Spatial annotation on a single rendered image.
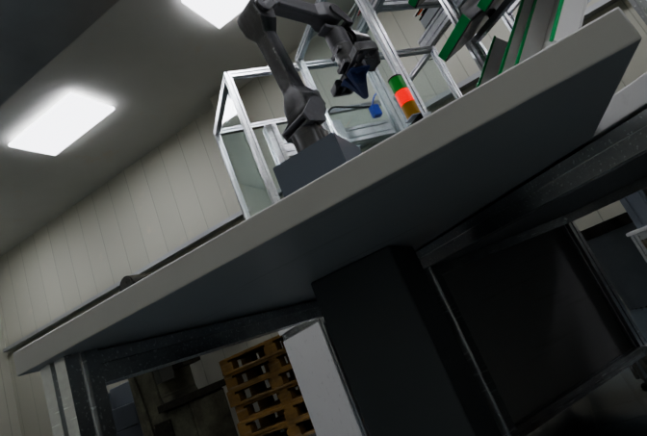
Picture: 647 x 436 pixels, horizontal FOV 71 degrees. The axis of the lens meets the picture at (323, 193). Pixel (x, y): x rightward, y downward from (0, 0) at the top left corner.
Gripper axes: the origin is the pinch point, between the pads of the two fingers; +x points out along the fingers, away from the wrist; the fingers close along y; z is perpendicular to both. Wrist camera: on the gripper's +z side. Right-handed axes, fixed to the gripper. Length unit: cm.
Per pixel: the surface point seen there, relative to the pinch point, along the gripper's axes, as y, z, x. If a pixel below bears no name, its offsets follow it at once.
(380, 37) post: 22, 33, -32
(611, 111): -51, -6, 41
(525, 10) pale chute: -30.5, 23.6, 7.4
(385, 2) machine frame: 59, 79, -81
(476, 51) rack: -15.7, 22.9, 5.5
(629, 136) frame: -50, -4, 44
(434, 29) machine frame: 79, 122, -79
